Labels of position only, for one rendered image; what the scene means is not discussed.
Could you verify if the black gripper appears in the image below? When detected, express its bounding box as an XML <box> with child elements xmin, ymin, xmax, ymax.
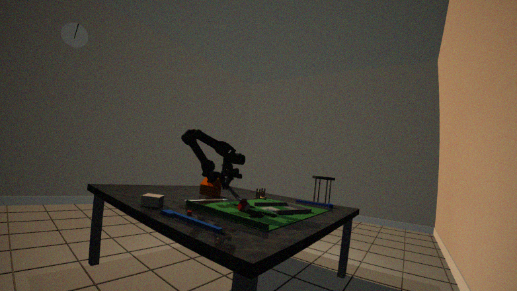
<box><xmin>210</xmin><ymin>163</ymin><xmax>242</xmax><ymax>190</ymax></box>

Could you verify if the green mat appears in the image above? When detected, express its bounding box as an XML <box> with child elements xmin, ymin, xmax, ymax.
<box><xmin>185</xmin><ymin>198</ymin><xmax>329</xmax><ymax>231</ymax></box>

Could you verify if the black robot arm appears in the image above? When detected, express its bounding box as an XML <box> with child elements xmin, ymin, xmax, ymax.
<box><xmin>181</xmin><ymin>129</ymin><xmax>245</xmax><ymax>183</ymax></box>

